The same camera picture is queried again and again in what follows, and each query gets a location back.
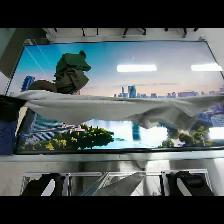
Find green garment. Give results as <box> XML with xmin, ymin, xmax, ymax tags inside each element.
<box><xmin>54</xmin><ymin>49</ymin><xmax>92</xmax><ymax>77</ymax></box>

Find grey garment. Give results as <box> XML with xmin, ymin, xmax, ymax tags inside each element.
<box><xmin>9</xmin><ymin>89</ymin><xmax>224</xmax><ymax>132</ymax></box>

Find blue garment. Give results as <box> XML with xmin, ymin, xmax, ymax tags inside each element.
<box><xmin>0</xmin><ymin>119</ymin><xmax>20</xmax><ymax>156</ymax></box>

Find silver frame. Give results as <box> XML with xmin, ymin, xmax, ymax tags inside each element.
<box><xmin>0</xmin><ymin>149</ymin><xmax>224</xmax><ymax>197</ymax></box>

